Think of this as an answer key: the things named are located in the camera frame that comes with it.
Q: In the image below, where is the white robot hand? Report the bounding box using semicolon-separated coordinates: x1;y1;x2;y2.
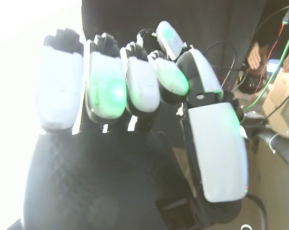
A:
22;21;249;230

